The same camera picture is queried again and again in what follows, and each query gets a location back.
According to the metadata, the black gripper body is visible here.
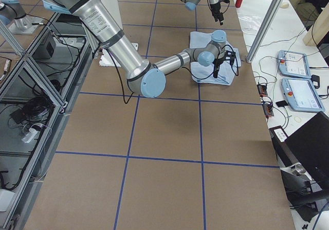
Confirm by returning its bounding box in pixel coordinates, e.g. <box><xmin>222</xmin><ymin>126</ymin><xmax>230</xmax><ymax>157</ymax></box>
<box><xmin>209</xmin><ymin>0</ymin><xmax>230</xmax><ymax>15</ymax></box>
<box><xmin>215</xmin><ymin>50</ymin><xmax>236</xmax><ymax>66</ymax></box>

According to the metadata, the light blue button shirt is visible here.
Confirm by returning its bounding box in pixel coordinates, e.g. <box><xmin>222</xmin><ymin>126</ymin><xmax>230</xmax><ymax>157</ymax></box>
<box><xmin>190</xmin><ymin>30</ymin><xmax>241</xmax><ymax>85</ymax></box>

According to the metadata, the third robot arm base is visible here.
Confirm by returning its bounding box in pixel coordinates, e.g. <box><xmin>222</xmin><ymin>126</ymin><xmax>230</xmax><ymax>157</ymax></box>
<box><xmin>1</xmin><ymin>0</ymin><xmax>44</xmax><ymax>35</ymax></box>

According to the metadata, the clear plastic bag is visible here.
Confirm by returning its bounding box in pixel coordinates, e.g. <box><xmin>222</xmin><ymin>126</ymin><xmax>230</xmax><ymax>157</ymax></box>
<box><xmin>237</xmin><ymin>9</ymin><xmax>265</xmax><ymax>35</ymax></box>

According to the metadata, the far blue teach pendant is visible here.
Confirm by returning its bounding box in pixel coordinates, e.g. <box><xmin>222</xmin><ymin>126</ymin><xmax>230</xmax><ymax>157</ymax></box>
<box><xmin>278</xmin><ymin>50</ymin><xmax>311</xmax><ymax>79</ymax></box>

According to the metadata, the blue teach pendant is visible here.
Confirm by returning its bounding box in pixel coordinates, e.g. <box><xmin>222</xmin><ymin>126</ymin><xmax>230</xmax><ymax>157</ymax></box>
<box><xmin>278</xmin><ymin>50</ymin><xmax>311</xmax><ymax>79</ymax></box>
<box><xmin>281</xmin><ymin>77</ymin><xmax>325</xmax><ymax>113</ymax></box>

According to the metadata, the near blue teach pendant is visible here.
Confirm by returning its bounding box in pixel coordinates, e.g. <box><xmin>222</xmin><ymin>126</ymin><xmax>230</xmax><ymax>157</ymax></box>
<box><xmin>281</xmin><ymin>77</ymin><xmax>325</xmax><ymax>113</ymax></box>

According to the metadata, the black laptop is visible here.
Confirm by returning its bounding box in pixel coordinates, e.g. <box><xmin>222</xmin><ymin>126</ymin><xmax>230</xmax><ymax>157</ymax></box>
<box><xmin>269</xmin><ymin>112</ymin><xmax>328</xmax><ymax>189</ymax></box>

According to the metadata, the white power strip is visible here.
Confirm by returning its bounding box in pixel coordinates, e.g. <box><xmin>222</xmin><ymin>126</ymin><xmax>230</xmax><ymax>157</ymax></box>
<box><xmin>22</xmin><ymin>126</ymin><xmax>42</xmax><ymax>143</ymax></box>

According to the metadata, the aluminium frame post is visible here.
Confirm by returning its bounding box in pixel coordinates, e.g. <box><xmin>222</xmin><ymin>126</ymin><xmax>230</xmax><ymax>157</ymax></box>
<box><xmin>246</xmin><ymin>0</ymin><xmax>283</xmax><ymax>63</ymax></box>

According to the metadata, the white camera mast base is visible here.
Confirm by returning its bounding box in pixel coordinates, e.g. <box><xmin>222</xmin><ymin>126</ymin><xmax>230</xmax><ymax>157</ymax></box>
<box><xmin>99</xmin><ymin>0</ymin><xmax>142</xmax><ymax>71</ymax></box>

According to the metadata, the aluminium frame rack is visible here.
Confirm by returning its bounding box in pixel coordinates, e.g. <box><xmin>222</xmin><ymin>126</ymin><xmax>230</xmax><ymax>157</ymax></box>
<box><xmin>1</xmin><ymin>14</ymin><xmax>96</xmax><ymax>229</ymax></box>

